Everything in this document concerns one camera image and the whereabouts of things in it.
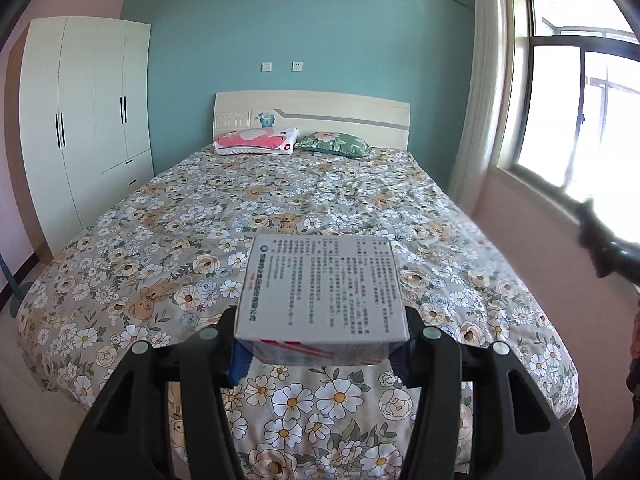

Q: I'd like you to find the white red medicine box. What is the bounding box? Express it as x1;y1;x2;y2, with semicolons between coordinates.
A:
234;234;410;366

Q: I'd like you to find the floral bed quilt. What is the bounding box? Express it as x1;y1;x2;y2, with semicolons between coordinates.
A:
17;148;579;479

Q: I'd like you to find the white curtain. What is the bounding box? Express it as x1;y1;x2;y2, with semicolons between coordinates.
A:
448;0;508;214

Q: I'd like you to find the pink white pillow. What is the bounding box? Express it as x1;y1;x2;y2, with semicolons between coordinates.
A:
214;127;299;155

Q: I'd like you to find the green floral pillow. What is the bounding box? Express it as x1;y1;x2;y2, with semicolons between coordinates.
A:
295;131;370;158

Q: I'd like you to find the cream wooden headboard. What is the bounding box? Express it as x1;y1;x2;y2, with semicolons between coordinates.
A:
213;90;410;151

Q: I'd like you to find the white wardrobe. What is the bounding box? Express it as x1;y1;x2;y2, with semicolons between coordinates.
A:
17;16;154;254

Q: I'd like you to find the window with dark frame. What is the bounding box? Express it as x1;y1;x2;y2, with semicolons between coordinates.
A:
510;0;639;243

